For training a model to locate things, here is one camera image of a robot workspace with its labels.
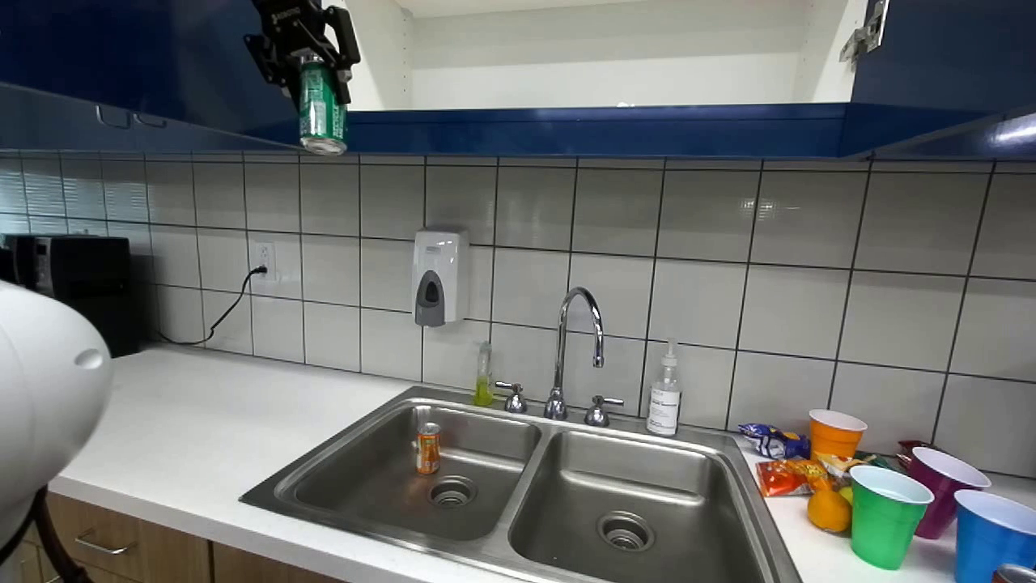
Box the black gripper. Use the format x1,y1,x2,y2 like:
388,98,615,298
242,0,362,107

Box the green soda can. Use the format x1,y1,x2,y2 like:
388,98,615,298
296,59,349,154

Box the open white interior cabinet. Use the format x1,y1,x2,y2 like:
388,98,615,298
241,0,974,162

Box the orange soda can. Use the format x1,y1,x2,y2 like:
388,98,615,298
416,417,443,479

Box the silver cabinet hinge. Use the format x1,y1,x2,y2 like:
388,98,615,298
840,0,894,64

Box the black countertop appliance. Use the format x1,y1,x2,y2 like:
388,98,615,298
0,232,156,356

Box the yellow-green dish soap bottle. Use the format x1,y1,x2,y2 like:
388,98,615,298
469,339,498,410

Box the chrome gooseneck faucet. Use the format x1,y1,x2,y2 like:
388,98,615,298
540,286,608,421

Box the clear pump bottle white label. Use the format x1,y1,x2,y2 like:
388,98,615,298
643,339,687,441

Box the wooden base drawers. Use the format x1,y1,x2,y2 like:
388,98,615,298
42,489,338,583

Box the stainless steel double sink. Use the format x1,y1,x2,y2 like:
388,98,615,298
237,384,804,583

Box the blue chip bag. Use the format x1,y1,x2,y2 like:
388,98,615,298
736,421,812,463

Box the orange snack bag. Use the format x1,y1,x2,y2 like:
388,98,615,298
753,452,855,498

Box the orange plastic cup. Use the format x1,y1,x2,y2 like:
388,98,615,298
805,409,870,463

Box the orange fruit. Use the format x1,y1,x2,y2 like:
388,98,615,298
804,479,855,537

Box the green plastic cup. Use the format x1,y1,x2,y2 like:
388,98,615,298
850,463,935,573

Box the purple plastic cup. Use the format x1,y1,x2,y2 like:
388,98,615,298
900,444,994,540

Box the blue plastic cup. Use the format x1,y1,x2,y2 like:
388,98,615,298
952,485,1036,583

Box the white wall outlet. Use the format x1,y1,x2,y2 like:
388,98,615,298
251,238,279,286

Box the white wall soap dispenser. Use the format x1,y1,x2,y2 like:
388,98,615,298
411,227,465,331

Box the black power cord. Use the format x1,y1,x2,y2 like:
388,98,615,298
160,262,271,351

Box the chrome faucet handle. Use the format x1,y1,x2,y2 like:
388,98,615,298
584,393,628,428
494,379,532,416

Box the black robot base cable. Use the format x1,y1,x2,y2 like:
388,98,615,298
27,485,71,583

